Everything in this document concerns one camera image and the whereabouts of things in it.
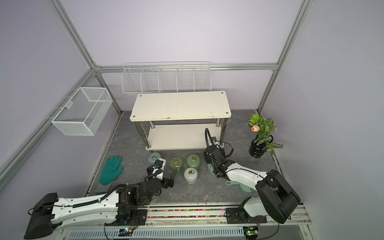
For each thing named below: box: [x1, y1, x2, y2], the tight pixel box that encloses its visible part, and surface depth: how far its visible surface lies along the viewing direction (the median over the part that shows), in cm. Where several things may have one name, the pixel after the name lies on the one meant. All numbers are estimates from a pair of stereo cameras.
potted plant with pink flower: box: [246, 113, 284, 159], surface depth 79 cm
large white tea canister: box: [184, 167, 198, 185], surface depth 82 cm
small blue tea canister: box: [148, 152, 161, 165], surface depth 88 cm
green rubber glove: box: [99, 155, 124, 185], surface depth 91 cm
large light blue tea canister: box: [207, 163, 216, 177], surface depth 85 cm
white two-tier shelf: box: [129, 91, 232, 151], surface depth 80 cm
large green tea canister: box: [187, 154, 202, 172], surface depth 86 cm
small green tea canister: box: [170, 156, 184, 174], surface depth 86 cm
